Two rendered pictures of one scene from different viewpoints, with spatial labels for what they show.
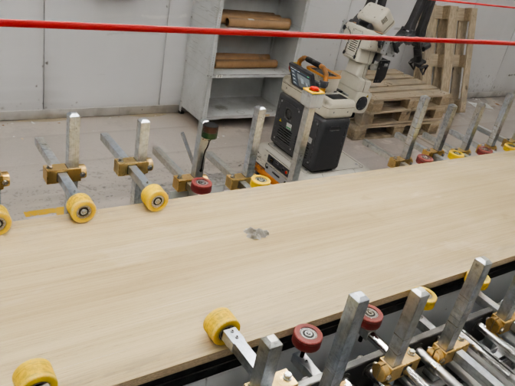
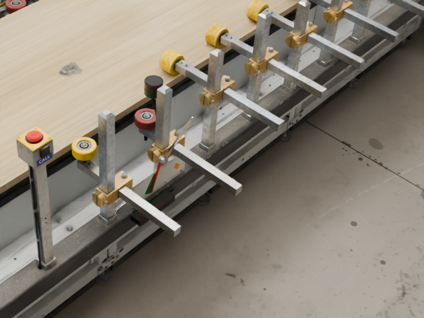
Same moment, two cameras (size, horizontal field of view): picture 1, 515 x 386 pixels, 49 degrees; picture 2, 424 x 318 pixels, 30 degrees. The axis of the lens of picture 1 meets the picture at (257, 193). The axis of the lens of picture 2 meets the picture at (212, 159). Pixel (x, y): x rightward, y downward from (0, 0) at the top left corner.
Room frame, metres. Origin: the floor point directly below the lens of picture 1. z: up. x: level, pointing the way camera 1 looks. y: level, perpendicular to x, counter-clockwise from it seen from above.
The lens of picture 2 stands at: (3.93, -0.08, 2.65)
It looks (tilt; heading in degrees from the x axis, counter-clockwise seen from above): 43 degrees down; 165
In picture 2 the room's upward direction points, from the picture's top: 6 degrees clockwise
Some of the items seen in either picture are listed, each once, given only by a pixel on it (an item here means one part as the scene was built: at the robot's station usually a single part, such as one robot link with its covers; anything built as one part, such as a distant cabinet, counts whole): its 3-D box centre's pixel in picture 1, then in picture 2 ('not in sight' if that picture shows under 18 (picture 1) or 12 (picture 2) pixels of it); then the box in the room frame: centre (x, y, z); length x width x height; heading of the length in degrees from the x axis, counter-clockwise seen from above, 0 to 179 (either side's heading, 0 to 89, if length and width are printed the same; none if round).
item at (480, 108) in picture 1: (467, 142); not in sight; (3.11, -1.11, 0.88); 0.04 x 0.04 x 0.48; 39
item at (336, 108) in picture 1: (315, 117); not in sight; (3.83, -0.29, 0.59); 0.55 x 0.34 x 0.83; 38
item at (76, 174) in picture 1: (64, 172); (261, 62); (1.69, 0.66, 0.95); 0.14 x 0.06 x 0.05; 129
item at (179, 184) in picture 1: (191, 181); (165, 146); (2.00, 0.27, 0.85); 0.14 x 0.06 x 0.05; 129
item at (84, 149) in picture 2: (258, 190); (84, 156); (2.03, 0.00, 0.85); 0.08 x 0.08 x 0.11
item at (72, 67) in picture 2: (257, 231); (69, 67); (1.62, -0.03, 0.91); 0.09 x 0.07 x 0.02; 105
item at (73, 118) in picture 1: (71, 176); (257, 69); (1.70, 0.64, 0.93); 0.04 x 0.04 x 0.48; 39
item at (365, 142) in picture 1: (391, 158); not in sight; (2.81, -0.66, 0.80); 0.43 x 0.03 x 0.04; 39
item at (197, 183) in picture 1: (200, 194); (146, 127); (1.90, 0.22, 0.85); 0.08 x 0.08 x 0.11
